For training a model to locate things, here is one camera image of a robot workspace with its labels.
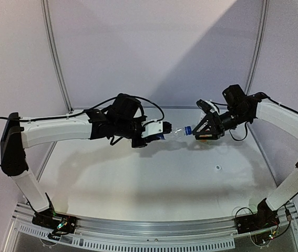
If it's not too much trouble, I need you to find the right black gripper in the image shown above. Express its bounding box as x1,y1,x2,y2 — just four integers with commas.
191,108,251,141

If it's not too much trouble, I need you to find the clear tea bottle white label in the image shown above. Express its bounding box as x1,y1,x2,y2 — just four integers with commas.
199,111,212,145

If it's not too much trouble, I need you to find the blue pepsi bottle cap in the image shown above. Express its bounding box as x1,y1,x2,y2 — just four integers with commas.
184,126,192,135

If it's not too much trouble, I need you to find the clear pepsi bottle blue label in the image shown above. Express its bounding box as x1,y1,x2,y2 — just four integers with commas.
158,127,187,141

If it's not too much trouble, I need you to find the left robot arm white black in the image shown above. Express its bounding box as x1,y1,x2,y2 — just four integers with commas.
0,93,163,228

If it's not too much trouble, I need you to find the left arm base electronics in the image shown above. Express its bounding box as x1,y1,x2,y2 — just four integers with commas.
32,210,77,240

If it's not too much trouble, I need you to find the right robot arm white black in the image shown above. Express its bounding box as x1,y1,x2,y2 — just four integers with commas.
192,85,298,229

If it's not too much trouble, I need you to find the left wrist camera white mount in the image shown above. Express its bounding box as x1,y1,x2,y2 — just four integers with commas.
141,120,172,138

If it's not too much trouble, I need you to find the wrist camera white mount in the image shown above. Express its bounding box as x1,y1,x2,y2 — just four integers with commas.
141,120,172,138
196,99,220,114

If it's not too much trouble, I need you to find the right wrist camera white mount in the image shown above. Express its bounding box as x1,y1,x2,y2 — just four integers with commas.
196,99,220,114

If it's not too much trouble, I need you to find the aluminium front rail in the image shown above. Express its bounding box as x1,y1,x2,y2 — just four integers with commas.
3,203,298,251

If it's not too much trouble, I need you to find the right wall metal post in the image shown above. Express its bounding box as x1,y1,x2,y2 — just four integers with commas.
244,0,269,94

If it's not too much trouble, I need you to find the wall metal post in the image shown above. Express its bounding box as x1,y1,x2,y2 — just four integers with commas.
244,0,269,94
40,0,73,112

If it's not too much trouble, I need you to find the left wall metal post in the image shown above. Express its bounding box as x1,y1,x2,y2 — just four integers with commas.
40,0,73,112

